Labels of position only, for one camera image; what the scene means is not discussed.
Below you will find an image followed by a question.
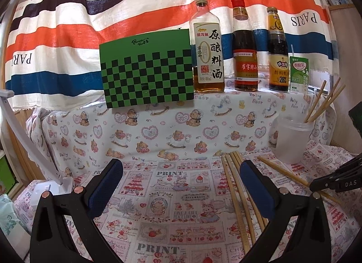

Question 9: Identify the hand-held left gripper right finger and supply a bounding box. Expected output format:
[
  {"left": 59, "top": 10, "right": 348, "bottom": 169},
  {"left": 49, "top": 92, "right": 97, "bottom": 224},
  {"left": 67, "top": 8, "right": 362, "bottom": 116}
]
[{"left": 240, "top": 160, "right": 331, "bottom": 263}]

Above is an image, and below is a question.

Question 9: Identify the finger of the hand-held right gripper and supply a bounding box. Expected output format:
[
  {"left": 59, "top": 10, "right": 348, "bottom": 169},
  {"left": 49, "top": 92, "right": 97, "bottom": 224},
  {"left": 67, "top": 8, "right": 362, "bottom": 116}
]
[
  {"left": 310, "top": 173, "right": 362, "bottom": 193},
  {"left": 325, "top": 154, "right": 362, "bottom": 180}
]

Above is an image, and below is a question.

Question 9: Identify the striped printed cloth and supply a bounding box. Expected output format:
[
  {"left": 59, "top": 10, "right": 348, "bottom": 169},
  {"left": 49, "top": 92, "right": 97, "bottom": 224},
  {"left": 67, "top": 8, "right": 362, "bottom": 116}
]
[{"left": 6, "top": 0, "right": 340, "bottom": 111}]

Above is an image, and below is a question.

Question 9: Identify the red cap sauce bottle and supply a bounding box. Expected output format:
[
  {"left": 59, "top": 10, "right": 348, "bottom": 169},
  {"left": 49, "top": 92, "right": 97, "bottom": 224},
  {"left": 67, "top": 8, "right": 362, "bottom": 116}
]
[{"left": 230, "top": 0, "right": 259, "bottom": 92}]

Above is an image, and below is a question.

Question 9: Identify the bear print cloth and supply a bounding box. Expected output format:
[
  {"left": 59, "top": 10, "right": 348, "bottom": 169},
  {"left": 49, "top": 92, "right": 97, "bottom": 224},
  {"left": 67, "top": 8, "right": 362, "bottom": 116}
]
[{"left": 25, "top": 86, "right": 336, "bottom": 167}]

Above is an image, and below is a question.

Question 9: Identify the clear cooking wine bottle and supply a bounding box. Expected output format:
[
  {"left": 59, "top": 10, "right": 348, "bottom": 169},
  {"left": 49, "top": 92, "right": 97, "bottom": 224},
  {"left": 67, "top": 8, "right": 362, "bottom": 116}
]
[{"left": 189, "top": 0, "right": 225, "bottom": 94}]

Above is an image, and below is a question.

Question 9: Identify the dark sauce bottle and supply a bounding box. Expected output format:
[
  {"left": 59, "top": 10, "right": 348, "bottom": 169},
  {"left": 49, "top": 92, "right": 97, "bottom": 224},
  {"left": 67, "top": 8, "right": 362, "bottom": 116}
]
[{"left": 267, "top": 7, "right": 289, "bottom": 92}]

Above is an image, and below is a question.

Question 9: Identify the white tissue pack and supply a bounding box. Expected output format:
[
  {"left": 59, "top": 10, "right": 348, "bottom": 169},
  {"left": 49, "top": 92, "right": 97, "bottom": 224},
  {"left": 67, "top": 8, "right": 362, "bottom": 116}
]
[{"left": 0, "top": 194, "right": 31, "bottom": 235}]

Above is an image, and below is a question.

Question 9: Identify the green storage bin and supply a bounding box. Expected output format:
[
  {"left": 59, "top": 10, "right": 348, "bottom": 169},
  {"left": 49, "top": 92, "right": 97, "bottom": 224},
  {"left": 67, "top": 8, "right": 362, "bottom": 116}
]
[{"left": 0, "top": 156, "right": 16, "bottom": 193}]

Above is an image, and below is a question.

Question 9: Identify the green milk carton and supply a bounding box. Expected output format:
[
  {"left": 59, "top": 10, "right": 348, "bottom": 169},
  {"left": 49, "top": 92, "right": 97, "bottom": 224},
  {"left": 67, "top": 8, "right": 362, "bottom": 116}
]
[{"left": 289, "top": 45, "right": 310, "bottom": 93}]

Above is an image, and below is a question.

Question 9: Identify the green checkered box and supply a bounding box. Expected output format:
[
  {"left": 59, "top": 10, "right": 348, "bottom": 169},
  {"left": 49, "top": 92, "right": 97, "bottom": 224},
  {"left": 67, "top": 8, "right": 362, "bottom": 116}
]
[{"left": 99, "top": 28, "right": 195, "bottom": 109}]

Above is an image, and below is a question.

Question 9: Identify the translucent plastic cup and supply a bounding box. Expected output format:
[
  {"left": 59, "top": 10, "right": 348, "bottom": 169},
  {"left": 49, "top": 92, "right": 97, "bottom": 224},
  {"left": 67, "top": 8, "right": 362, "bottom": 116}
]
[{"left": 276, "top": 116, "right": 314, "bottom": 164}]

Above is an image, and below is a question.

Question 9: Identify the pink print tablecloth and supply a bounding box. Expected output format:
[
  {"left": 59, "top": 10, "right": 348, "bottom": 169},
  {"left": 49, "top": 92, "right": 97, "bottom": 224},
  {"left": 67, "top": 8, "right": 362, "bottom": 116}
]
[{"left": 13, "top": 144, "right": 362, "bottom": 263}]

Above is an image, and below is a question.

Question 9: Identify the white desk lamp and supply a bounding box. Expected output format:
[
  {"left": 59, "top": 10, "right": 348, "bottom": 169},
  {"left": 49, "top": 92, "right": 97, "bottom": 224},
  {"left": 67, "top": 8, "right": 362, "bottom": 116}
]
[{"left": 0, "top": 89, "right": 75, "bottom": 205}]

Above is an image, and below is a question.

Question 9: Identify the beige board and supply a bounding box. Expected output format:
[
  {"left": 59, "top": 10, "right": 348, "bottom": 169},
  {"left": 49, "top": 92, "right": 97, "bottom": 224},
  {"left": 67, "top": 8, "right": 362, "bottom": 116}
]
[{"left": 329, "top": 3, "right": 362, "bottom": 116}]

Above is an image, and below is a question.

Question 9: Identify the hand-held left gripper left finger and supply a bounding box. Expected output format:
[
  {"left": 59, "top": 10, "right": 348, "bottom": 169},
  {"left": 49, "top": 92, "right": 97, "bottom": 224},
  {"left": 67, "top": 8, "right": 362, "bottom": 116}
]
[{"left": 30, "top": 158, "right": 125, "bottom": 263}]

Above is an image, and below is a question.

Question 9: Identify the dark green box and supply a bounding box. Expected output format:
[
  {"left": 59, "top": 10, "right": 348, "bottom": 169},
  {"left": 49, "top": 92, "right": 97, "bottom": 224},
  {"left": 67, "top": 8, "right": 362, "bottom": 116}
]
[{"left": 348, "top": 104, "right": 362, "bottom": 139}]

